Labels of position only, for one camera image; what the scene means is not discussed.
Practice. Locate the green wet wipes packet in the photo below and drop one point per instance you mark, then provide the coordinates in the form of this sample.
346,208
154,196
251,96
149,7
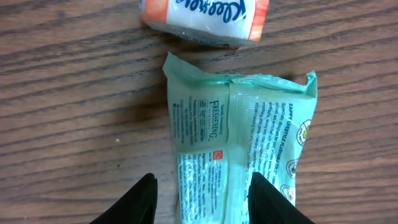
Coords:
225,127

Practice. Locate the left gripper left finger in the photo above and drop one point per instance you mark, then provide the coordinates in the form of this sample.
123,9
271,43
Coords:
136,206

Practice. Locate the orange tissue packet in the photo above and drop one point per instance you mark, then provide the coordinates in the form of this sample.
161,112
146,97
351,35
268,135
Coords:
221,23

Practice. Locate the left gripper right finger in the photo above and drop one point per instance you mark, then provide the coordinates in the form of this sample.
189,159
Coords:
266,205

